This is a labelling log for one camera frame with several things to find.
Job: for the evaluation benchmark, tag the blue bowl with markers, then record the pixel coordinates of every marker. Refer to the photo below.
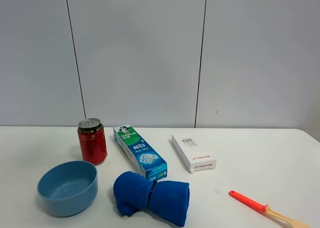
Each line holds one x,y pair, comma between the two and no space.
68,188

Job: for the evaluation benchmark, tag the green blue toothpaste box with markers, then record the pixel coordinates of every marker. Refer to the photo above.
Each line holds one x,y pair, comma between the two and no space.
147,162

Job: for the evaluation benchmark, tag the white cardboard box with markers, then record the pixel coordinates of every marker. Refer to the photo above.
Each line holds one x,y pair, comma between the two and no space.
196,154

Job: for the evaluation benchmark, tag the red soda can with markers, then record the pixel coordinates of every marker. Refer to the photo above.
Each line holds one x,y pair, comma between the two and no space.
92,140

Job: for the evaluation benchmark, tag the black band on towel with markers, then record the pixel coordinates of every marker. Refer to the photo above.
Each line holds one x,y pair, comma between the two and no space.
150,193

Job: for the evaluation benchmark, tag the blue rolled towel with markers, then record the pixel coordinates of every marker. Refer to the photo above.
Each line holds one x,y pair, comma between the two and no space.
169,200

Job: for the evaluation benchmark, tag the red handled wooden spatula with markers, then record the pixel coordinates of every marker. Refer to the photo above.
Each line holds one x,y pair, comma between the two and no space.
266,210

